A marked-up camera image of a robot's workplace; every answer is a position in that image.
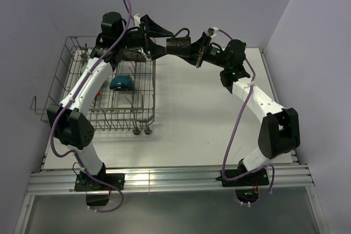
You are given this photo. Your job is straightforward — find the aluminium mounting rail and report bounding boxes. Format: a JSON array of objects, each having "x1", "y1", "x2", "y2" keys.
[{"x1": 25, "y1": 163, "x2": 314, "y2": 196}]

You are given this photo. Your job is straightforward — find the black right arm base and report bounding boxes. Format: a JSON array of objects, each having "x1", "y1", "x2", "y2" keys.
[{"x1": 216, "y1": 168, "x2": 269, "y2": 187}]

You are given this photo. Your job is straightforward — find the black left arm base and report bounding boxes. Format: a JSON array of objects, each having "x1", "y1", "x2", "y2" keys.
[{"x1": 74, "y1": 173, "x2": 125, "y2": 192}]

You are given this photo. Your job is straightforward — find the dark bowl tan inside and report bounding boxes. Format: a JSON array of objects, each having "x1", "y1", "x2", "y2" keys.
[{"x1": 109, "y1": 75, "x2": 135, "y2": 91}]

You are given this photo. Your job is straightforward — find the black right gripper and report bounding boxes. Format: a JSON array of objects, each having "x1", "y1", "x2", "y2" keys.
[{"x1": 174, "y1": 35, "x2": 229, "y2": 69}]

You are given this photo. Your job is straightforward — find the black floral square plate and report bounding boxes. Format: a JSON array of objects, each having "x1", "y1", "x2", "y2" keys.
[{"x1": 120, "y1": 49, "x2": 146, "y2": 62}]

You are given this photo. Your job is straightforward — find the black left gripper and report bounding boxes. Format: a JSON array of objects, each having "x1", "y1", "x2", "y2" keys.
[{"x1": 117, "y1": 16, "x2": 174, "y2": 60}]

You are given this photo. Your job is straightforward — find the grey wire dish rack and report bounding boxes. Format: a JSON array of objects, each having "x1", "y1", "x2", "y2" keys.
[{"x1": 30, "y1": 36, "x2": 156, "y2": 135}]

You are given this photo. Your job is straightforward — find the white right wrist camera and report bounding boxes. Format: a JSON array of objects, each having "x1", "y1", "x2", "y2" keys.
[{"x1": 206, "y1": 27, "x2": 219, "y2": 38}]

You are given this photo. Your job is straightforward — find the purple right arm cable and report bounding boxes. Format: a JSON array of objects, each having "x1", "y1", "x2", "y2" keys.
[{"x1": 216, "y1": 28, "x2": 276, "y2": 204}]

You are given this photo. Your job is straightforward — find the dark brown mug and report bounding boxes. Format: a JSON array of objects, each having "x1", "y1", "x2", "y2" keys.
[{"x1": 166, "y1": 27, "x2": 191, "y2": 58}]

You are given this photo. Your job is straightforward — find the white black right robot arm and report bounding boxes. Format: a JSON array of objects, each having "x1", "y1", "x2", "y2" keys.
[{"x1": 174, "y1": 28, "x2": 301, "y2": 185}]

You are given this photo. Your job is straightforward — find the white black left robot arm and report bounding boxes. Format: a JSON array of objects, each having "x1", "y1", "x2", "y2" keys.
[{"x1": 47, "y1": 12, "x2": 174, "y2": 190}]

